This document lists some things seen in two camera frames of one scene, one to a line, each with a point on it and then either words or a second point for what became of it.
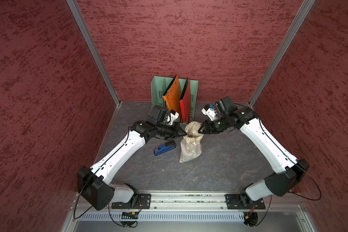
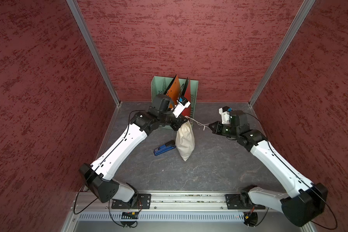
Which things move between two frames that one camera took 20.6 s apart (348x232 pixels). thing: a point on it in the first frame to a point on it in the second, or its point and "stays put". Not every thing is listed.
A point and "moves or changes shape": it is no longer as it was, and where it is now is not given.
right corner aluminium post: x=304 y=11 stays put
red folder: x=185 y=103 stays put
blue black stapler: x=168 y=145 stays put
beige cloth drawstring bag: x=191 y=144 moves or changes shape
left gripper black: x=175 y=129 to x=178 y=122
